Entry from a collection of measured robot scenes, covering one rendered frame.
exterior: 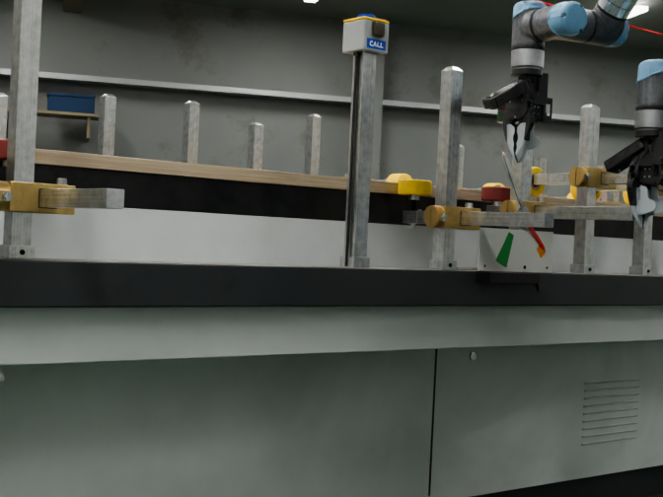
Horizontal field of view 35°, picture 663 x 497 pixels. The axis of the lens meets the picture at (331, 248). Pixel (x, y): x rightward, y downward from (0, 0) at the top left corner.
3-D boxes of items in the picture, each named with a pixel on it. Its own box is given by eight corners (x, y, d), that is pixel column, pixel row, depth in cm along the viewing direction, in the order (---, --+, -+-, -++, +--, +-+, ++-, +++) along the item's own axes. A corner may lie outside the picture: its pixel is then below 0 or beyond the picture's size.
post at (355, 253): (369, 267, 225) (380, 54, 224) (351, 267, 222) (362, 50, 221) (355, 266, 228) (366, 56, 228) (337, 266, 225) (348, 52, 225)
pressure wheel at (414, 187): (428, 227, 259) (431, 179, 259) (430, 227, 251) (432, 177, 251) (396, 226, 259) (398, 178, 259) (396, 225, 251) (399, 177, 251)
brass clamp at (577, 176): (618, 189, 276) (619, 170, 276) (585, 185, 267) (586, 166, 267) (598, 189, 280) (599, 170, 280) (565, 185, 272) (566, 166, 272)
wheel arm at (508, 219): (553, 232, 224) (554, 211, 224) (543, 231, 222) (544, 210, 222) (411, 227, 258) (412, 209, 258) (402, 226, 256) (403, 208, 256)
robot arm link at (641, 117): (627, 110, 234) (649, 114, 239) (626, 131, 234) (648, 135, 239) (657, 108, 228) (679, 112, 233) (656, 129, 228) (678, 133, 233)
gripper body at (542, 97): (552, 123, 244) (554, 71, 244) (524, 120, 240) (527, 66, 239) (529, 126, 251) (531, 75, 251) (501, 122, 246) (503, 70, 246)
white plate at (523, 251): (552, 272, 261) (554, 232, 261) (478, 270, 245) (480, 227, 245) (551, 272, 261) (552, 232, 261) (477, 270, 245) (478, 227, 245)
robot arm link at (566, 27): (602, 4, 235) (567, 12, 244) (563, -4, 229) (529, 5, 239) (600, 39, 235) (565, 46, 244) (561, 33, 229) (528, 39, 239)
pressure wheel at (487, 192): (518, 232, 267) (520, 186, 267) (496, 231, 262) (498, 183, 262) (494, 231, 274) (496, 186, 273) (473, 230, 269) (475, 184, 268)
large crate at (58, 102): (94, 117, 1162) (94, 100, 1162) (95, 113, 1126) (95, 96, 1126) (46, 113, 1150) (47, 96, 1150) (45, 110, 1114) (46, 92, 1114)
